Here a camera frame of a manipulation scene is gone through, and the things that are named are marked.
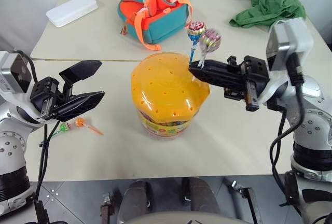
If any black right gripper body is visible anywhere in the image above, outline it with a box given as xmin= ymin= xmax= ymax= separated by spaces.
xmin=224 ymin=55 xmax=271 ymax=113

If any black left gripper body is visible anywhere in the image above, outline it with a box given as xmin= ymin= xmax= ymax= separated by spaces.
xmin=29 ymin=76 xmax=73 ymax=121

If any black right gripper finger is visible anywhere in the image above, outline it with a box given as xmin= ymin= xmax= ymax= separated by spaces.
xmin=189 ymin=69 xmax=245 ymax=93
xmin=188 ymin=59 xmax=244 ymax=77

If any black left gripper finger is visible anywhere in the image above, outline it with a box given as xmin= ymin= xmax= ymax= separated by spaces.
xmin=51 ymin=91 xmax=105 ymax=122
xmin=59 ymin=59 xmax=103 ymax=95

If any pink purple lollipop white stick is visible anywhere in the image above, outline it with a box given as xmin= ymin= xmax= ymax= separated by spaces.
xmin=197 ymin=29 xmax=223 ymax=69

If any yellow perforated jar lid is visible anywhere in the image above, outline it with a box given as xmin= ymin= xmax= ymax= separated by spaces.
xmin=130 ymin=51 xmax=211 ymax=125

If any clear plastic lollipop jar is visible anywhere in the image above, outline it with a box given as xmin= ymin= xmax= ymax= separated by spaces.
xmin=136 ymin=109 xmax=195 ymax=142

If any orange lollipop orange stick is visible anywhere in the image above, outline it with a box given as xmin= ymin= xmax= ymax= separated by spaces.
xmin=74 ymin=118 xmax=104 ymax=136

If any green lollipop green stick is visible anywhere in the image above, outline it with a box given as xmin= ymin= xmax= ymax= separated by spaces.
xmin=40 ymin=122 xmax=71 ymax=144

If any red blue lollipop blue stick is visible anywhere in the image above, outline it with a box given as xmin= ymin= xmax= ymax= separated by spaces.
xmin=187 ymin=20 xmax=206 ymax=65

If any white plastic box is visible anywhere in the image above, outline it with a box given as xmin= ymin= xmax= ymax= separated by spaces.
xmin=46 ymin=0 xmax=99 ymax=28

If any green crumpled cloth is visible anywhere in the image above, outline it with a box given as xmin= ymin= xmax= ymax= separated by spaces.
xmin=228 ymin=0 xmax=307 ymax=29

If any teal and orange backpack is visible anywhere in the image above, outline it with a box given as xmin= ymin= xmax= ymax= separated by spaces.
xmin=117 ymin=0 xmax=193 ymax=51

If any dark rounded shape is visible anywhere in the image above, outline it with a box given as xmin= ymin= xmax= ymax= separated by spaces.
xmin=121 ymin=179 xmax=154 ymax=222
xmin=181 ymin=176 xmax=222 ymax=215

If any black metal bar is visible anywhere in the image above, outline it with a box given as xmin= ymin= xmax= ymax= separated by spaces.
xmin=222 ymin=177 xmax=262 ymax=224

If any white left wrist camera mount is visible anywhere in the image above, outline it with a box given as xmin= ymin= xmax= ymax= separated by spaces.
xmin=0 ymin=51 xmax=32 ymax=101

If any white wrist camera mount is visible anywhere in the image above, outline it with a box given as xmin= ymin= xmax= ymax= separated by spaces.
xmin=262 ymin=17 xmax=315 ymax=107
xmin=0 ymin=51 xmax=32 ymax=101

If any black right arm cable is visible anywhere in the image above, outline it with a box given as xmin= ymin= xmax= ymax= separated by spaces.
xmin=269 ymin=52 xmax=332 ymax=224

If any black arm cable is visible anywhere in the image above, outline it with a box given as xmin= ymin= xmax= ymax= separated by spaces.
xmin=269 ymin=52 xmax=332 ymax=224
xmin=12 ymin=49 xmax=62 ymax=224

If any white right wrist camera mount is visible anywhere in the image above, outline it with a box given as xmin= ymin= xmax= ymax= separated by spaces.
xmin=262 ymin=17 xmax=315 ymax=107

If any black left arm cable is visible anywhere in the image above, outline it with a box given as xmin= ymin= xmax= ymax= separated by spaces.
xmin=12 ymin=49 xmax=62 ymax=224

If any rusty metal bracket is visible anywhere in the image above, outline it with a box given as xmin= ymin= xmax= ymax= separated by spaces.
xmin=100 ymin=192 xmax=118 ymax=224

